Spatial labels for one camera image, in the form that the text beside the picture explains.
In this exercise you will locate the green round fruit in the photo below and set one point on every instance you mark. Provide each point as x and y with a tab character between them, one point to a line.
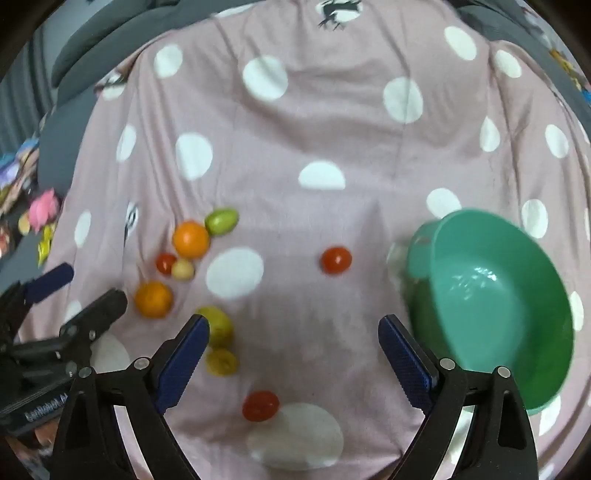
220	325
221	221

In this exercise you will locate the small yellow cherry tomato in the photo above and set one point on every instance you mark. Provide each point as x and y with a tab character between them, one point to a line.
221	362
183	269

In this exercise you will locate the grey sofa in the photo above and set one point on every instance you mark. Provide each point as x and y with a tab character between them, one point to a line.
78	50

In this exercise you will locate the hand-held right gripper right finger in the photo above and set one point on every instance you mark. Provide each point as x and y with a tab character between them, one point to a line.
406	364

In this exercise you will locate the small red cherry tomato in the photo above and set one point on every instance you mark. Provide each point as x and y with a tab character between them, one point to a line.
164	263
261	405

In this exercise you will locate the pink polka dot blanket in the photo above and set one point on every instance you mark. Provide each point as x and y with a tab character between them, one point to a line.
323	115

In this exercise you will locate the large red tomato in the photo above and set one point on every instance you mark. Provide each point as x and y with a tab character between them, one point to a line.
336	260

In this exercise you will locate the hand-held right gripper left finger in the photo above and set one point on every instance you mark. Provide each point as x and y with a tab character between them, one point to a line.
182	364

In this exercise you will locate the pile of colourful toys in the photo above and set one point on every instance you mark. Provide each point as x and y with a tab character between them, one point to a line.
16	175

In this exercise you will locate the green plastic bowl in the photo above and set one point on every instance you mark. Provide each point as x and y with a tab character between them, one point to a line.
485	300

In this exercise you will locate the orange tomato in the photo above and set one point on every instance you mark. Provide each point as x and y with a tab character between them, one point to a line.
190	239
153	300

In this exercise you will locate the pink plush toy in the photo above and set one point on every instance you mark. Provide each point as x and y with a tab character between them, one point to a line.
44	207

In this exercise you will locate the yellow toy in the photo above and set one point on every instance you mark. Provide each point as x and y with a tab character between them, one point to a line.
46	242

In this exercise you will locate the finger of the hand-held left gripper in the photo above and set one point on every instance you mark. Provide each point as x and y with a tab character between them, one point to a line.
51	279
99	314

